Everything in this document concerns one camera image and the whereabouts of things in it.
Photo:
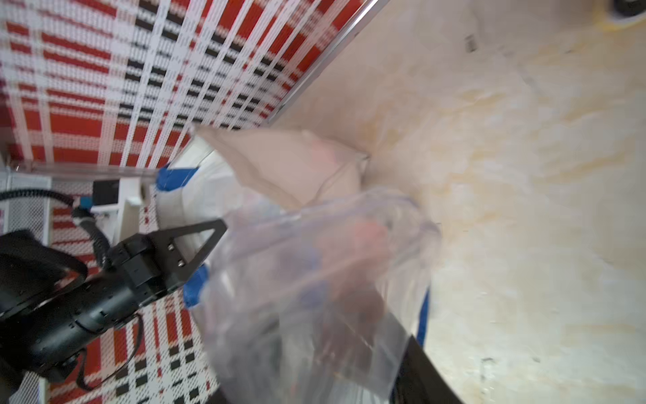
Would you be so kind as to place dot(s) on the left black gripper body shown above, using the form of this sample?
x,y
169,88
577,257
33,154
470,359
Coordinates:
x,y
52,309

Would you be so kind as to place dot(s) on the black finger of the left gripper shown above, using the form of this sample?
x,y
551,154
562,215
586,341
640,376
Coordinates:
x,y
180,251

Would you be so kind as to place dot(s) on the right gripper own finger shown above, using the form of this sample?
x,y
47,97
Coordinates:
x,y
419,382

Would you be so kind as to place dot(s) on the clear plastic zip bag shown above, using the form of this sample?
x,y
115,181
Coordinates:
x,y
317,306

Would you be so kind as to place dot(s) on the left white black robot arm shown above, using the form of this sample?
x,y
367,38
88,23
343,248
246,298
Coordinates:
x,y
85,220

